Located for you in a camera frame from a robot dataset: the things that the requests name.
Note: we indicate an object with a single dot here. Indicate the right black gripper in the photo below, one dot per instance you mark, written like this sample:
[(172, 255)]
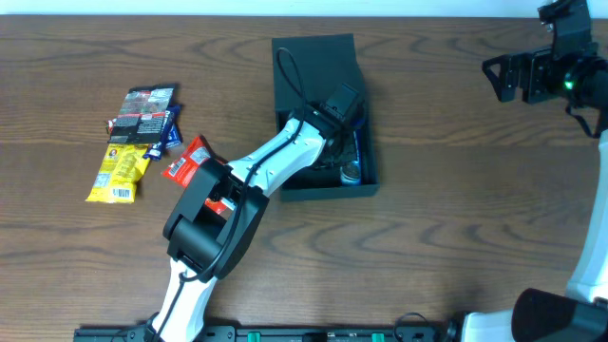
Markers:
[(525, 76)]

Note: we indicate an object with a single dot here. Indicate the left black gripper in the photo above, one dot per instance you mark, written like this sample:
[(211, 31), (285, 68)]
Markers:
[(339, 138)]

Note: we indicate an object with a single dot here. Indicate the blue Oreo cookie pack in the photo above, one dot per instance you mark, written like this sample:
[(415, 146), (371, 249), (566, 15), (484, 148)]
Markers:
[(350, 169)]

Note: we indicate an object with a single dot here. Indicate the dark green hinged gift box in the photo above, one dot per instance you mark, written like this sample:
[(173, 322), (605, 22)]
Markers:
[(325, 63)]

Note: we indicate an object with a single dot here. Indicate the red snack packet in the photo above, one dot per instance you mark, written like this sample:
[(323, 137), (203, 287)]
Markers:
[(184, 168)]

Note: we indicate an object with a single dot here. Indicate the black snack packet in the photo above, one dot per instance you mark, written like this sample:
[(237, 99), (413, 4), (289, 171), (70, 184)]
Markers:
[(142, 115)]

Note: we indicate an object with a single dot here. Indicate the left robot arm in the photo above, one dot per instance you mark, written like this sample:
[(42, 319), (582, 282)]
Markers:
[(213, 223)]

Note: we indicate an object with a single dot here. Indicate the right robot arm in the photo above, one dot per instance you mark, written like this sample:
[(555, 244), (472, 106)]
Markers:
[(578, 75)]

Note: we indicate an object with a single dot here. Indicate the yellow snack packet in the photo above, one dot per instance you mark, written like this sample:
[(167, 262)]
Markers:
[(122, 168)]

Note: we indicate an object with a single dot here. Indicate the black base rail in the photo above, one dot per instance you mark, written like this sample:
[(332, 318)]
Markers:
[(232, 334)]

